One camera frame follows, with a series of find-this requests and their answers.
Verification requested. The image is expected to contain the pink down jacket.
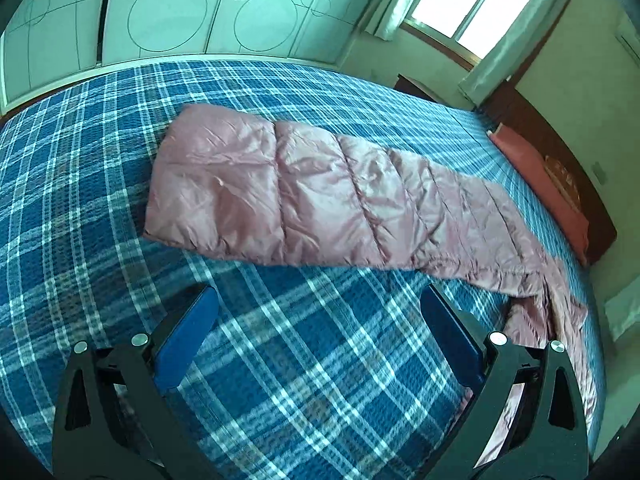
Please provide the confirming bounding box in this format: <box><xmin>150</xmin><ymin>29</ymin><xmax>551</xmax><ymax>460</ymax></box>
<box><xmin>142</xmin><ymin>104</ymin><xmax>598</xmax><ymax>466</ymax></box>

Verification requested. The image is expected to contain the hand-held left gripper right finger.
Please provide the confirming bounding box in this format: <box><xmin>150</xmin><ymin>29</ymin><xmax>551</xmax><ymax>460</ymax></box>
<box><xmin>420</xmin><ymin>284</ymin><xmax>591</xmax><ymax>480</ymax></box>

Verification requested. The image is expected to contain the red pillow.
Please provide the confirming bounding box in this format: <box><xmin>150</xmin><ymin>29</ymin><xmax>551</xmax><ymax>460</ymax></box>
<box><xmin>489</xmin><ymin>125</ymin><xmax>593</xmax><ymax>266</ymax></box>

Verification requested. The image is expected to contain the blue plaid bedspread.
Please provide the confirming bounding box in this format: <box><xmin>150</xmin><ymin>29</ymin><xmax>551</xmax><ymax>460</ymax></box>
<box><xmin>0</xmin><ymin>57</ymin><xmax>608</xmax><ymax>480</ymax></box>

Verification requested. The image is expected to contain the white wardrobe with circle pattern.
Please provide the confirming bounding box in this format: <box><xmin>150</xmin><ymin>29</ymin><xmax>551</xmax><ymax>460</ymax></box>
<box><xmin>0</xmin><ymin>0</ymin><xmax>421</xmax><ymax>116</ymax></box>

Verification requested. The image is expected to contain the dark wooden nightstand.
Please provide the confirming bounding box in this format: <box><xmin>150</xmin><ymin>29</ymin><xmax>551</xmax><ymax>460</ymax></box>
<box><xmin>394</xmin><ymin>74</ymin><xmax>441</xmax><ymax>103</ymax></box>

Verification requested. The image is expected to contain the dark wooden headboard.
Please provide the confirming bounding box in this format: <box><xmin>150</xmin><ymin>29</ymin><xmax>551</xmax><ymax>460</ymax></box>
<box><xmin>477</xmin><ymin>80</ymin><xmax>618</xmax><ymax>266</ymax></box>

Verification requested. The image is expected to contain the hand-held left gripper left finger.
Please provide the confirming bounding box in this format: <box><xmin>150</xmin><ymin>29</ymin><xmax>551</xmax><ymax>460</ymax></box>
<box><xmin>51</xmin><ymin>284</ymin><xmax>221</xmax><ymax>480</ymax></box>

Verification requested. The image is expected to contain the window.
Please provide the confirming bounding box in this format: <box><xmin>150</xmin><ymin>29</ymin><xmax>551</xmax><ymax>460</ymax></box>
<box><xmin>402</xmin><ymin>0</ymin><xmax>558</xmax><ymax>58</ymax></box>

